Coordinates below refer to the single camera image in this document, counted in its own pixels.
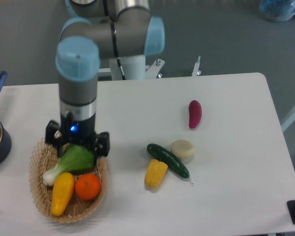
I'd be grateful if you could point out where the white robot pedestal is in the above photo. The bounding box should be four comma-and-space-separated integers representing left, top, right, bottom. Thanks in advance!
97, 55, 202, 81

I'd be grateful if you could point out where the blue plastic bag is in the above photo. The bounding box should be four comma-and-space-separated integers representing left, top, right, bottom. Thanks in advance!
259, 0, 295, 23

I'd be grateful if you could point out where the yellow bell pepper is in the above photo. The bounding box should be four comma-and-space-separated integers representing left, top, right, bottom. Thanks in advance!
145, 159, 168, 189

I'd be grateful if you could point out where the cream round cake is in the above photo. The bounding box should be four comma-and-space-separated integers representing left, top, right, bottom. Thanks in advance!
171, 140, 195, 164

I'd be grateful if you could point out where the green bok choy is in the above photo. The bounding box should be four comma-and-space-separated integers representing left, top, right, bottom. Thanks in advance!
42, 145, 95, 186

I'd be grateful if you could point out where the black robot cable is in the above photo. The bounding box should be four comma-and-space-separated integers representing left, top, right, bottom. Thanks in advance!
117, 58, 127, 81

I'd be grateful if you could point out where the dark green cucumber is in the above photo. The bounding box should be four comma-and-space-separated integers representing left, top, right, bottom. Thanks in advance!
147, 143, 193, 184

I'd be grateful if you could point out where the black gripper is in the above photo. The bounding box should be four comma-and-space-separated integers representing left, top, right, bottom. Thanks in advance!
45, 112, 110, 163

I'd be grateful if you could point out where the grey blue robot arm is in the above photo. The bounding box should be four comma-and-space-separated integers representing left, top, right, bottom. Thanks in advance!
45, 0, 165, 157

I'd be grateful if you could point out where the orange fruit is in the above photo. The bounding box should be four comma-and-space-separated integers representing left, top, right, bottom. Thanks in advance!
75, 174, 101, 200

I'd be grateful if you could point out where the purple sweet potato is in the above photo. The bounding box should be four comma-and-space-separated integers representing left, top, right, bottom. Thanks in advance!
188, 100, 202, 129

